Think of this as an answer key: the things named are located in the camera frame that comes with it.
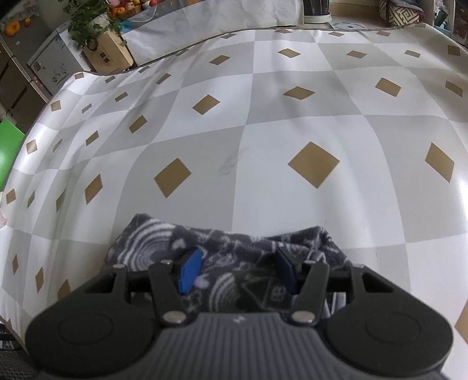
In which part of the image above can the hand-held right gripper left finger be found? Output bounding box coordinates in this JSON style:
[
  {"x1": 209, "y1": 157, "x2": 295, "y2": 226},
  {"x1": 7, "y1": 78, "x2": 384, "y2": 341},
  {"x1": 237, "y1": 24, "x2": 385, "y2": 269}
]
[{"x1": 84, "y1": 248, "x2": 204, "y2": 327}]

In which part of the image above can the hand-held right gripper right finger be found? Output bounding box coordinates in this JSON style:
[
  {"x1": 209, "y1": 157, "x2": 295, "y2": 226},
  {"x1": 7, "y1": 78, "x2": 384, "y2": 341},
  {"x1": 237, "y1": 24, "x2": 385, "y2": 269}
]
[{"x1": 276, "y1": 248, "x2": 393, "y2": 327}]

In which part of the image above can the grey patterned fleece jacket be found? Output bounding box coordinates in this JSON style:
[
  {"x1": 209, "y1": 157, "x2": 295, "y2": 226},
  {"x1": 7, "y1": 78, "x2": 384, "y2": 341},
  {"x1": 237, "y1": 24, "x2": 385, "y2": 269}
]
[{"x1": 104, "y1": 213, "x2": 355, "y2": 318}]

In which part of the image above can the grey white checkered tablecloth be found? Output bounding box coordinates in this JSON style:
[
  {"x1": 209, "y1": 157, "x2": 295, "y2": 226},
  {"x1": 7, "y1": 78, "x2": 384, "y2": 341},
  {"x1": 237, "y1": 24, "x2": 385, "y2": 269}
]
[{"x1": 0, "y1": 24, "x2": 468, "y2": 344}]

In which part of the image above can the green plastic chair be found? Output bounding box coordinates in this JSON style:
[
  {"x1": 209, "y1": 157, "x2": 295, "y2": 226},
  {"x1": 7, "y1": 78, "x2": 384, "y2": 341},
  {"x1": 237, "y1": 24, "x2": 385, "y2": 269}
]
[{"x1": 0, "y1": 119, "x2": 25, "y2": 192}]

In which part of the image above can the tan cardboard box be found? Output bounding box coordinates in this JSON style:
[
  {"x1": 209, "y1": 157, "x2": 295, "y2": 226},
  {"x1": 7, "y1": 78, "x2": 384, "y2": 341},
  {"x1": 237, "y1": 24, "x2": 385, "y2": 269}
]
[{"x1": 82, "y1": 31, "x2": 135, "y2": 72}]

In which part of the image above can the white chest freezer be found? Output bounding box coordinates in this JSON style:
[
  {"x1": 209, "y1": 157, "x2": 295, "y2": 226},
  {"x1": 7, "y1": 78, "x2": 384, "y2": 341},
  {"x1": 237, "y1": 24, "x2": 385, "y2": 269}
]
[{"x1": 27, "y1": 22, "x2": 92, "y2": 96}]

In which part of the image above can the cloth covered side table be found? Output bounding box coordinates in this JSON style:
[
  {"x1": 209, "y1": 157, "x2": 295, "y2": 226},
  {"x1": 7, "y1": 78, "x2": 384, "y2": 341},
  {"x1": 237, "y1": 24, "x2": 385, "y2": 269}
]
[{"x1": 121, "y1": 0, "x2": 305, "y2": 63}]

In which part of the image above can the white bathroom scale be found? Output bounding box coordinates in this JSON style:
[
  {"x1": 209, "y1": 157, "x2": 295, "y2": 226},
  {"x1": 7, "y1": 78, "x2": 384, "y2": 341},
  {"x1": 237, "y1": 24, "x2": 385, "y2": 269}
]
[{"x1": 327, "y1": 21, "x2": 367, "y2": 31}]

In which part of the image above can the dark striped floor vase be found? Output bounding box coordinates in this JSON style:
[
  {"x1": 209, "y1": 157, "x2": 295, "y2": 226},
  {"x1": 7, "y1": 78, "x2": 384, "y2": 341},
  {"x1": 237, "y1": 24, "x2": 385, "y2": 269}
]
[{"x1": 303, "y1": 0, "x2": 332, "y2": 23}]

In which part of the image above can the trailing green potted plant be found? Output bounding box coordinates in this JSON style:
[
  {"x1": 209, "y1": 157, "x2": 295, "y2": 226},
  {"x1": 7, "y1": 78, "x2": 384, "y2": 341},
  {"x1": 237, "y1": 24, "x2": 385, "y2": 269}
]
[{"x1": 68, "y1": 0, "x2": 127, "y2": 50}]

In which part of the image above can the pile of fruit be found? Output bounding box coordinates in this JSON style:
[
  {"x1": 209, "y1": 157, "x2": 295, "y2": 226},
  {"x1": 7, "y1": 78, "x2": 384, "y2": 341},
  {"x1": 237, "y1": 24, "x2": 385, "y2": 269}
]
[{"x1": 109, "y1": 0, "x2": 161, "y2": 19}]

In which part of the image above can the patterned woven stool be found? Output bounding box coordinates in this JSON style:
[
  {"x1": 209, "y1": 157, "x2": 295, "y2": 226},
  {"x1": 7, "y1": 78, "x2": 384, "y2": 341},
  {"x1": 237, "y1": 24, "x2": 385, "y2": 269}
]
[{"x1": 378, "y1": 0, "x2": 426, "y2": 27}]

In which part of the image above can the white storage shelf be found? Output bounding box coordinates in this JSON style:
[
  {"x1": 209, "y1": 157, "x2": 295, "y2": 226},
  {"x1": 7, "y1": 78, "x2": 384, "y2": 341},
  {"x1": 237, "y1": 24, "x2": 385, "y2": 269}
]
[{"x1": 435, "y1": 0, "x2": 468, "y2": 42}]

